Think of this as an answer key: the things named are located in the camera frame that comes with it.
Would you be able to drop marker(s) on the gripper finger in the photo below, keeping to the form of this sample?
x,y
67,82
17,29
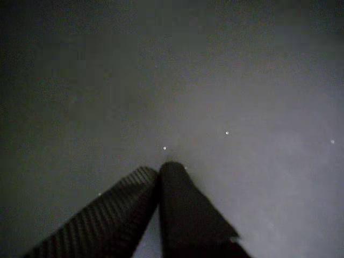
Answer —
x,y
107,215
188,215

